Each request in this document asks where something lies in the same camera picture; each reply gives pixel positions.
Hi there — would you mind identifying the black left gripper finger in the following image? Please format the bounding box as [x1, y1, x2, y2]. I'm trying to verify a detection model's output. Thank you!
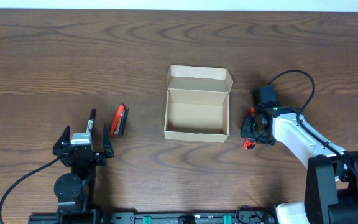
[53, 126, 70, 154]
[102, 124, 114, 158]

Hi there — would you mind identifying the red utility knife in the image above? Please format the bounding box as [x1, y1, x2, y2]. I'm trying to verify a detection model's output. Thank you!
[241, 107, 257, 149]

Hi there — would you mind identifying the red stapler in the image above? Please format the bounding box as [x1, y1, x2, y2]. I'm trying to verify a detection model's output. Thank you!
[110, 104, 129, 136]

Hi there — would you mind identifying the black marker pen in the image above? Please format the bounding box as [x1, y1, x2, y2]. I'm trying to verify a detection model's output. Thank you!
[86, 109, 96, 134]

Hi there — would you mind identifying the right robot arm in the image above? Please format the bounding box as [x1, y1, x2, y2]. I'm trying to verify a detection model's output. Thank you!
[241, 85, 358, 223]

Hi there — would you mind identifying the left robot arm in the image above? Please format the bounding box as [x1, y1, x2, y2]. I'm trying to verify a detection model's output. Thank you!
[53, 125, 114, 223]

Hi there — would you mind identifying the cardboard box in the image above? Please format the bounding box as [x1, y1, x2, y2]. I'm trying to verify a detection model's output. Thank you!
[164, 65, 233, 143]

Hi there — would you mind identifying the black mounting rail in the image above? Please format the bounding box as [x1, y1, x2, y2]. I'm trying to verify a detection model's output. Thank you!
[28, 210, 276, 224]

